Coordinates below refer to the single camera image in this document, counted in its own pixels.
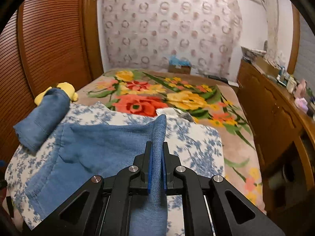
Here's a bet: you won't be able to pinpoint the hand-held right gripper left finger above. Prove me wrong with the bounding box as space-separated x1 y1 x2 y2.
22 141 152 236

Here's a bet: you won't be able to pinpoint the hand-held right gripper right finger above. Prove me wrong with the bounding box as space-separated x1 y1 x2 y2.
161 141 283 236

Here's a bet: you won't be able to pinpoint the blue denim pants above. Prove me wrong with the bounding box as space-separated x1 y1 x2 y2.
13 87 169 236

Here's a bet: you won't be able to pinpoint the white blue floral quilt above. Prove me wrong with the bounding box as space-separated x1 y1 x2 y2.
5 101 224 236

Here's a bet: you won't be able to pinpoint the white grey crumpled cloth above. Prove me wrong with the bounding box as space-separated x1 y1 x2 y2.
157 107 195 123

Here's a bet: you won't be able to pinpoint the tan flowered blanket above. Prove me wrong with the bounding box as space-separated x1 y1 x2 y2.
75 69 267 214

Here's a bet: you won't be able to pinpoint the small cardboard box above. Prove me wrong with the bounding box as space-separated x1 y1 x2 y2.
168 65 192 75

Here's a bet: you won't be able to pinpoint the white waste bin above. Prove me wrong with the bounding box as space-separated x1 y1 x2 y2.
268 165 294 190

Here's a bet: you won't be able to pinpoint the blue plastic bag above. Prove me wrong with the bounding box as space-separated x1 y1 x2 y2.
169 54 191 67

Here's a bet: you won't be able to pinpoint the yellow plush toy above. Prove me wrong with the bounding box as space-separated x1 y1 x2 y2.
34 82 79 106

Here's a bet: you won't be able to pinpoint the long wooden cabinet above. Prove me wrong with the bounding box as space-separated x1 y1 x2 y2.
236 59 315 217

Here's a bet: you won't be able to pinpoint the circle patterned lace curtain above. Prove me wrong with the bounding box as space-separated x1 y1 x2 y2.
98 0 243 78

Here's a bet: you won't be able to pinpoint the open cardboard box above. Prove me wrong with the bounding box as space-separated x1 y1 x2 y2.
256 58 280 77

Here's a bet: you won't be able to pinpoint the stack of patterned papers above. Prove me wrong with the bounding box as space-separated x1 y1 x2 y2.
241 46 267 62

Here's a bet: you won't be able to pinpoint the wooden louvered door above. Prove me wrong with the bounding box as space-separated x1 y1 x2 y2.
0 0 104 165

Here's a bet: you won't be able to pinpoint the pink tissue pack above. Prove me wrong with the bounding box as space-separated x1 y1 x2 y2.
295 97 309 110

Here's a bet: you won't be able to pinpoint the pink bottle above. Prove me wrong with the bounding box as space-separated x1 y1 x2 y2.
296 79 307 97

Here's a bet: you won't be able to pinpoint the narrow lace curtain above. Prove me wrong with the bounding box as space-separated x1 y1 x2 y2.
266 0 280 59

